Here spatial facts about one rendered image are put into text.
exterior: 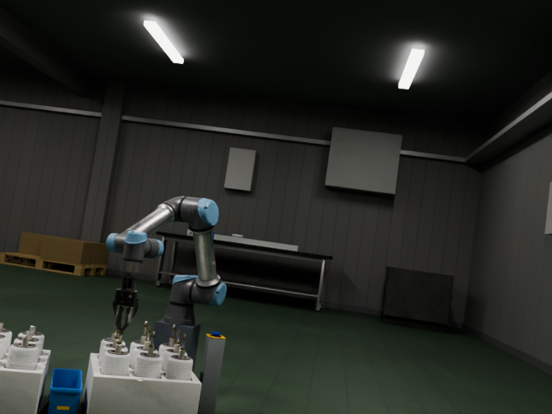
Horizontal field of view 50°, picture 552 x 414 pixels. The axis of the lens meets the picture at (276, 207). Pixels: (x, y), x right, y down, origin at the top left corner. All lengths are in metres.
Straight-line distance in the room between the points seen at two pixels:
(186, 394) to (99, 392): 0.31
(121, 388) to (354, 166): 6.73
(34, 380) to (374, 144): 7.03
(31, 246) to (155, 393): 7.13
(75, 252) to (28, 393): 6.33
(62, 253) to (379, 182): 4.48
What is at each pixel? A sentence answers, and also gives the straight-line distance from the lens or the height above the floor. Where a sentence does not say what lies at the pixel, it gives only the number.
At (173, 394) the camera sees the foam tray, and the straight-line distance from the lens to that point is 2.31.
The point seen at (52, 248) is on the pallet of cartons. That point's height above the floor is 0.31.
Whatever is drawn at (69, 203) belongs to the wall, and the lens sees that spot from 9.73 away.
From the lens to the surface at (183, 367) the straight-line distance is 2.32.
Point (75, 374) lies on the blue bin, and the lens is 2.60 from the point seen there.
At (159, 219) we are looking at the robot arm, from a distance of 2.56.
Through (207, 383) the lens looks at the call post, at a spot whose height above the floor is 0.13.
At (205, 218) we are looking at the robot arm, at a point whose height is 0.80.
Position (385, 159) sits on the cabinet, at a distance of 8.66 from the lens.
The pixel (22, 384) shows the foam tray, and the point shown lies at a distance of 2.26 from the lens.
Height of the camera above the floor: 0.70
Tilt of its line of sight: 4 degrees up
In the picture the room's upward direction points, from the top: 8 degrees clockwise
